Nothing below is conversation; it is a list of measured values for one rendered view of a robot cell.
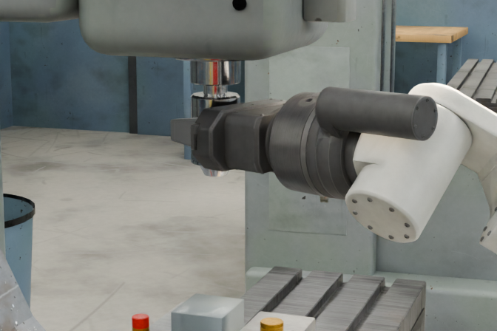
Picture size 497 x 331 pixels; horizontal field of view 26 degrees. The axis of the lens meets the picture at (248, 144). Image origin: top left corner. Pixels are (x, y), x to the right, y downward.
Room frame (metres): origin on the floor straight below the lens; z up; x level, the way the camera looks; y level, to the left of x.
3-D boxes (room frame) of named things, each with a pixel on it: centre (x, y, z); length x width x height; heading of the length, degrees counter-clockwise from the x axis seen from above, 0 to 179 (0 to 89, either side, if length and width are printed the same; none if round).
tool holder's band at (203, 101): (1.01, 0.03, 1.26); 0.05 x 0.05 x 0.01
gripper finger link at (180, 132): (0.98, 0.05, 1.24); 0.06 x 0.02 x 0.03; 46
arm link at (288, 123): (0.94, -0.03, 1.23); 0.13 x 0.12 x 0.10; 136
